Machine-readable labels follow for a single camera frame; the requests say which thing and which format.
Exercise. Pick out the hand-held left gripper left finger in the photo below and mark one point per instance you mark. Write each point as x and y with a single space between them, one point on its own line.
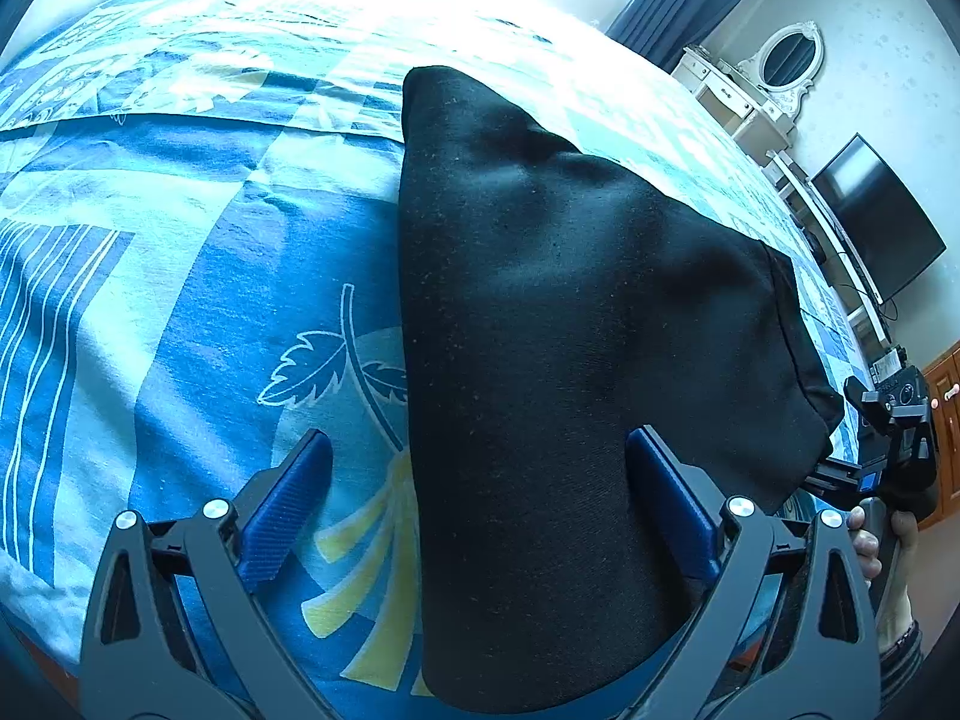
289 510

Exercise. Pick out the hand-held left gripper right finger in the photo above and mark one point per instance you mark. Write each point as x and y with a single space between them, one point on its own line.
679 499

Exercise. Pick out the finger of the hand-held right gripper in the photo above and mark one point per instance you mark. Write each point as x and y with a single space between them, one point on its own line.
844 480

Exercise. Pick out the black pants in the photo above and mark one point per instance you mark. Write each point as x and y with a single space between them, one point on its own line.
562 390

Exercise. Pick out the person's right forearm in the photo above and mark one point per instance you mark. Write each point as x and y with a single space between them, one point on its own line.
900 656

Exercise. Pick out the person's right hand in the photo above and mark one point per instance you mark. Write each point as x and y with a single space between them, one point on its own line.
904 585

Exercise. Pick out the wooden cabinet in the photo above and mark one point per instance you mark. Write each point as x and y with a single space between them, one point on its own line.
946 390

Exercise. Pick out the small black device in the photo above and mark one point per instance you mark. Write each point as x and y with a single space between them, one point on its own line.
887 364

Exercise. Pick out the black flat television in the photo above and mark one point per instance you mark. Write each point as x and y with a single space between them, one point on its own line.
877 221

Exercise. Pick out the white television shelf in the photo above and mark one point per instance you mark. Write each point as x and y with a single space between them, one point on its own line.
825 232

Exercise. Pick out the blue patterned bedsheet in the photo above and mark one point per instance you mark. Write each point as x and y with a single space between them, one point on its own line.
187 255

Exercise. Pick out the white vanity dresser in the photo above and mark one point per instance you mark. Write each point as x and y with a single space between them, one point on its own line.
727 94

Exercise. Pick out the wooden bed frame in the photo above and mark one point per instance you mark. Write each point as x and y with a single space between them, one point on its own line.
37 652

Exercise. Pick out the oval mirror white frame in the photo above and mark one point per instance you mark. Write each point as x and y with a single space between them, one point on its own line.
789 56

